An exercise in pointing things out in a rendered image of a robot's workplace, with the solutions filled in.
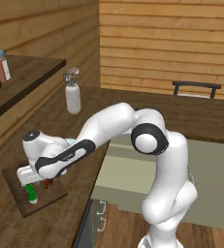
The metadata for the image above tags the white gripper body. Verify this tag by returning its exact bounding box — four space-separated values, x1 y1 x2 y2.
16 165 43 188

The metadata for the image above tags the reddish brown meat piece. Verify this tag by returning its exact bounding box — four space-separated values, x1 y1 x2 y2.
40 178 55 189

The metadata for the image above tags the dark wooden cutting board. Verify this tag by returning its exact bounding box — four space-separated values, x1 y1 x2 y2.
1 164 69 219

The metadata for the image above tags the pale blue plate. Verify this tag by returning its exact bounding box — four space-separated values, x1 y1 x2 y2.
65 138 78 148

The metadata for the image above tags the open beige drawer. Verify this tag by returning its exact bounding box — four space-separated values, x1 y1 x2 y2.
90 133 224 233

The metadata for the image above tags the dark grey cupboard front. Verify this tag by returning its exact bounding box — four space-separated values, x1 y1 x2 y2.
72 198 104 248

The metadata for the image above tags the white vase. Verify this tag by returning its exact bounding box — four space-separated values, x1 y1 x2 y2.
64 83 82 115

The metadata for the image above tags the pink flowers bunch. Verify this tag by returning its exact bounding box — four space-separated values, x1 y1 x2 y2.
61 67 81 87

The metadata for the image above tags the pink jar with blue lid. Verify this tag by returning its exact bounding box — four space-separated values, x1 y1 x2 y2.
0 49 13 83

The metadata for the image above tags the green handled knife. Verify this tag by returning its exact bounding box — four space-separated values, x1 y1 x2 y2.
25 182 39 205

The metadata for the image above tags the silver cupboard handle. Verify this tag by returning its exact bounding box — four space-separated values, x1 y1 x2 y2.
96 200 108 216
96 216 108 233

